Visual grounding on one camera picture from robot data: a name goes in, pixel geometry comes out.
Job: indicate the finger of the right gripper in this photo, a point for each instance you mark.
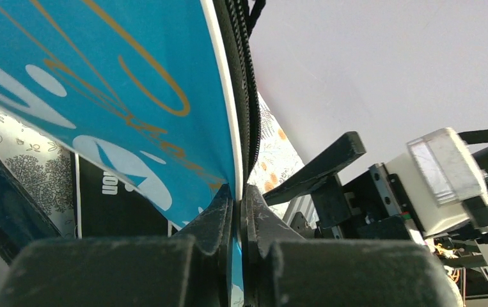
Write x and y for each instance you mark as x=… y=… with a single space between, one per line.
x=337 y=156

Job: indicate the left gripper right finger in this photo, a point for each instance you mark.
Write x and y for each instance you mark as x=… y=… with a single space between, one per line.
x=262 y=257

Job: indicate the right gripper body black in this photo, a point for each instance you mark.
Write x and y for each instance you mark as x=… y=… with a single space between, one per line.
x=374 y=205

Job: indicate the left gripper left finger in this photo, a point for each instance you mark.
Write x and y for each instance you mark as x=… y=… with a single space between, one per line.
x=207 y=265

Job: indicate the blue racket bag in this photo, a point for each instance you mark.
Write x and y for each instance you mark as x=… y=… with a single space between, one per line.
x=162 y=95

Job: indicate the black shuttlecock tube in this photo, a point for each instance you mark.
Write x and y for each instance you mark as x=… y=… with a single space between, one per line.
x=21 y=219

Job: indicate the black sport racket bag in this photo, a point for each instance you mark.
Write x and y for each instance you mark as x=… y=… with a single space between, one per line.
x=106 y=207

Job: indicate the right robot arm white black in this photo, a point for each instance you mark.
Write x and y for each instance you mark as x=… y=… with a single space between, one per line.
x=464 y=249

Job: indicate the floral table mat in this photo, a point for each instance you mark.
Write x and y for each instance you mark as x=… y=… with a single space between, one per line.
x=43 y=166

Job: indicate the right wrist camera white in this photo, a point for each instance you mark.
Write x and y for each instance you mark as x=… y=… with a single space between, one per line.
x=439 y=173

